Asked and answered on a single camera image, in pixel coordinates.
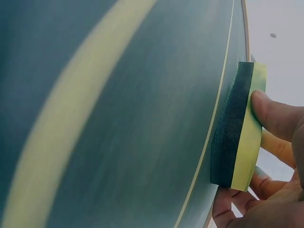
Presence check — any person's right hand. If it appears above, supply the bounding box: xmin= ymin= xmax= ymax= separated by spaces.
xmin=212 ymin=89 xmax=304 ymax=228

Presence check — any yellow sponge with green scourer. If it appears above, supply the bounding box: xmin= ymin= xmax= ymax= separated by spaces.
xmin=210 ymin=61 xmax=268 ymax=192

